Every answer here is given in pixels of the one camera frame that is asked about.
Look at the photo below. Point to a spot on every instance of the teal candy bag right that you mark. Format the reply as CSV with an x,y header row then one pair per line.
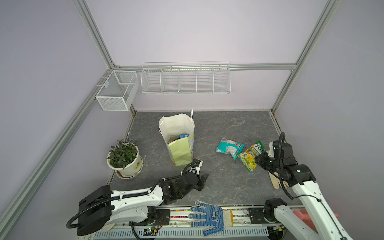
x,y
230,147

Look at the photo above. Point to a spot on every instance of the white paper bag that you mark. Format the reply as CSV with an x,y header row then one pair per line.
x,y
180,150

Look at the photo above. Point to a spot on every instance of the cream cloth glove right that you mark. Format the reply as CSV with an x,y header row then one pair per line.
x,y
274,179

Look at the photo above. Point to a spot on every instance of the pink watering can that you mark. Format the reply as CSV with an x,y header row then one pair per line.
x,y
305,217

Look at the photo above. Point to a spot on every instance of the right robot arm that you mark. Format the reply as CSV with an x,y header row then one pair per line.
x,y
280,160

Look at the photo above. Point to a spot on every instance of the potted green plant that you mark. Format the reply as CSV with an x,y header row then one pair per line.
x,y
124,158

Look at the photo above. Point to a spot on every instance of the yellow green spring tea bag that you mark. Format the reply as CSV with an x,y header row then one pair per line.
x,y
248,157

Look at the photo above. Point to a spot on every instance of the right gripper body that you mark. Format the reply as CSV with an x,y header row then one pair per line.
x,y
267,162

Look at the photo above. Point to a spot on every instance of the white mesh box basket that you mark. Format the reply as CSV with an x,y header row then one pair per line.
x,y
118,91

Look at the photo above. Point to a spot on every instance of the white green glove left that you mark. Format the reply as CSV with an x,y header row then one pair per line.
x,y
107,228

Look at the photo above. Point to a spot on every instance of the blue snack packet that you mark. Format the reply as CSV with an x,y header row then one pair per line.
x,y
183,136

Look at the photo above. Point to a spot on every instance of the white slotted cable duct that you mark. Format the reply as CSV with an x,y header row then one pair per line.
x,y
178,233

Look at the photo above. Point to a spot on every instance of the white wire shelf basket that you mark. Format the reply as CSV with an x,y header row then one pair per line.
x,y
186,78

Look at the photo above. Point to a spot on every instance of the blue dotted work glove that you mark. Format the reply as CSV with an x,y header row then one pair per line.
x,y
212,218

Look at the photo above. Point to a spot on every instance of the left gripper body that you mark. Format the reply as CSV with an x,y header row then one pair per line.
x,y
200,185

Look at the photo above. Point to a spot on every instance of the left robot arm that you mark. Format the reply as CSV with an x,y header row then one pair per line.
x,y
107,207

